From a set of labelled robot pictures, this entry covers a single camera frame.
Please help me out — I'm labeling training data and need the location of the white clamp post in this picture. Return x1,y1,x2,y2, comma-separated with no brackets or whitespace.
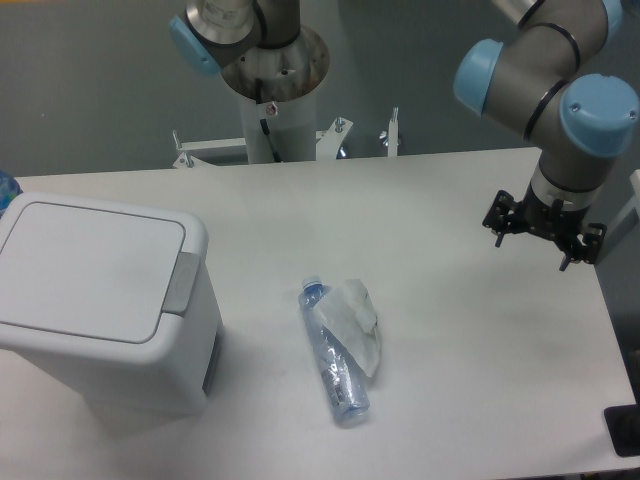
379,106,401,157

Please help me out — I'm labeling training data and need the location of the white metal base bracket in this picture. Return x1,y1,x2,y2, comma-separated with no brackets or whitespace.
172,117,354,169

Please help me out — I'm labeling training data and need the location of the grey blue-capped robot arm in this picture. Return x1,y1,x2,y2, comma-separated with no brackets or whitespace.
168,1,639,264

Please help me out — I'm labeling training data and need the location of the clear plastic water bottle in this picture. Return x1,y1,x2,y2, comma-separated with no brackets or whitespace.
298,276,370,428

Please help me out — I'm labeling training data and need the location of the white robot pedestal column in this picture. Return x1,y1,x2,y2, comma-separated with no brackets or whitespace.
219,25,331,164

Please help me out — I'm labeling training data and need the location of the blue globe object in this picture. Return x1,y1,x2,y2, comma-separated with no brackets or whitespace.
0,170,23,216

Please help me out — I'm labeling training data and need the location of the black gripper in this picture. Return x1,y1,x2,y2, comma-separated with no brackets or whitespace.
482,185,607,272

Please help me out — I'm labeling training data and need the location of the white frame leg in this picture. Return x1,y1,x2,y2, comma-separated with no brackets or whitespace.
594,169,640,266

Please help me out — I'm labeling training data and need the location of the black device at table edge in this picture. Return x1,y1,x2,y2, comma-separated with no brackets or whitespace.
604,404,639,458

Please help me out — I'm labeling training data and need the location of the white push-lid trash can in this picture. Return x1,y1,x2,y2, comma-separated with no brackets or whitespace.
1,192,222,415

